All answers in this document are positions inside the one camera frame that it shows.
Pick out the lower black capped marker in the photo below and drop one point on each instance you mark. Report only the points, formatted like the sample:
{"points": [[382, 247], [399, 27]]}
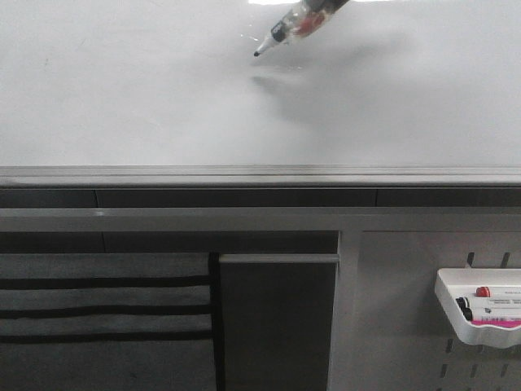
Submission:
{"points": [[491, 314]]}

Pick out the grey black striped fabric organizer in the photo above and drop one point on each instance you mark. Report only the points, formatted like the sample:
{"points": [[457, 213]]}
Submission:
{"points": [[111, 322]]}

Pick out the red capped marker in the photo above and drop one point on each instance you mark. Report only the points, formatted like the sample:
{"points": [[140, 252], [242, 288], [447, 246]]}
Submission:
{"points": [[498, 291]]}

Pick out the white plastic marker tray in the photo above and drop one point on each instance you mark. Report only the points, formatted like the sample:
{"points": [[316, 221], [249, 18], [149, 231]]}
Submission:
{"points": [[454, 283]]}

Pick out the upper black capped marker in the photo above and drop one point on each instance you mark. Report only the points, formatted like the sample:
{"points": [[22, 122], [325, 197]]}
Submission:
{"points": [[488, 302]]}

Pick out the black capped marker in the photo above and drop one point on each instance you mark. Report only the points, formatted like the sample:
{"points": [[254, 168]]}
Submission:
{"points": [[488, 302], [491, 314]]}

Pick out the grey pegboard panel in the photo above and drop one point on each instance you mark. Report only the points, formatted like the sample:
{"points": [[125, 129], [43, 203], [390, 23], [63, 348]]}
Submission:
{"points": [[389, 330]]}

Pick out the dark grey hanging panel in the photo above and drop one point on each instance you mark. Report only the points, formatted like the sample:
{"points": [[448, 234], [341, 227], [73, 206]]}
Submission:
{"points": [[277, 317]]}

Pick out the black whiteboard marker with tape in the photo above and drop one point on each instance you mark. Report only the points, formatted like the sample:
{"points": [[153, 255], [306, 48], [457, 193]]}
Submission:
{"points": [[304, 18]]}

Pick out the pink whiteboard eraser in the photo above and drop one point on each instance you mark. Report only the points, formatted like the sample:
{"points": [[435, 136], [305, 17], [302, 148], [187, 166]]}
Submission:
{"points": [[497, 323]]}

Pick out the white whiteboard with grey frame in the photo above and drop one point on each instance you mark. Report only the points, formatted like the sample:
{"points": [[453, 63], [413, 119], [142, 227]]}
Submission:
{"points": [[135, 93]]}

